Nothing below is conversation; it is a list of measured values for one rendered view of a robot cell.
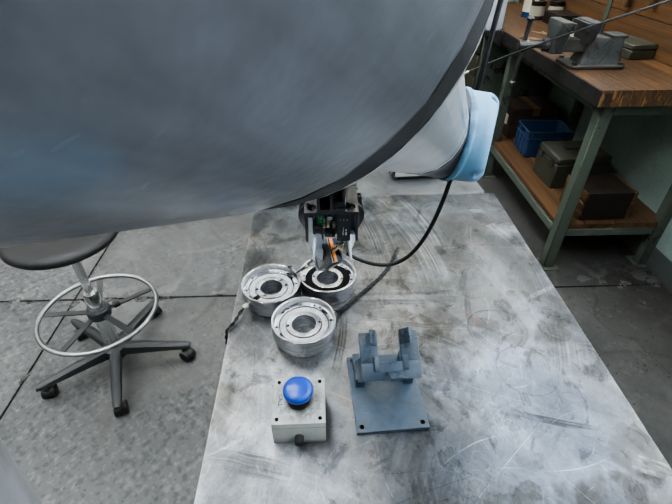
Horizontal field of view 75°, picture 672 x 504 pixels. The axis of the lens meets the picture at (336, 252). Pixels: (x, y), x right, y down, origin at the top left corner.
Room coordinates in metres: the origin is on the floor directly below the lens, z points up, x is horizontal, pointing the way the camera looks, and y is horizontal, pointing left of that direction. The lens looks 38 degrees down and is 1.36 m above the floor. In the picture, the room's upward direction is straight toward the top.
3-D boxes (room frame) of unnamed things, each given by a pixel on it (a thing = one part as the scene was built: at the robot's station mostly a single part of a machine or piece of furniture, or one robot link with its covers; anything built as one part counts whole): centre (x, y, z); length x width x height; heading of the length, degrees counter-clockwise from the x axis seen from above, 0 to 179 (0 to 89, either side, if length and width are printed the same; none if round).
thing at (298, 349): (0.49, 0.05, 0.82); 0.10 x 0.10 x 0.04
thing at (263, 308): (0.58, 0.12, 0.82); 0.10 x 0.10 x 0.04
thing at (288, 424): (0.34, 0.05, 0.82); 0.08 x 0.07 x 0.05; 2
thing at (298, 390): (0.34, 0.05, 0.85); 0.04 x 0.04 x 0.05
